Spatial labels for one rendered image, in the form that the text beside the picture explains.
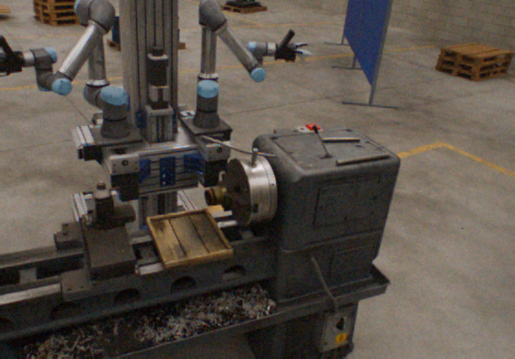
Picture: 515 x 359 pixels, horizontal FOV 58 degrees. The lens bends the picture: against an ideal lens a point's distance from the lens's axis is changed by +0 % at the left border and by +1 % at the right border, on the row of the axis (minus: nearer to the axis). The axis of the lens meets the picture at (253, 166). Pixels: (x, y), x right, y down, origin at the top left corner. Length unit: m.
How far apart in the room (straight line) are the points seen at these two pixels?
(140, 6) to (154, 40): 0.19
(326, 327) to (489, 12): 10.83
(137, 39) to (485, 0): 10.91
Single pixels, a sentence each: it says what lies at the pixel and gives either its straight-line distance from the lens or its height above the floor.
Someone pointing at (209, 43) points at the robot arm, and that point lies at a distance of 2.58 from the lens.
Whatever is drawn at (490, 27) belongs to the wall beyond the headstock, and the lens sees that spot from 12.67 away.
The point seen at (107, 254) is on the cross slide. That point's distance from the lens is 1.94.
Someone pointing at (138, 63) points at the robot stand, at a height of 1.48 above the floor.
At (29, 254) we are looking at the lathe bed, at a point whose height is 0.85.
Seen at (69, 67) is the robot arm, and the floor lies 1.54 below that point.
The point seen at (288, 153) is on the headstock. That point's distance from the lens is 2.12.
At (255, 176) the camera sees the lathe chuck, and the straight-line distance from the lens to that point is 1.99.
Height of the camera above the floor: 2.14
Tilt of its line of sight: 27 degrees down
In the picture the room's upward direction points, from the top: 5 degrees clockwise
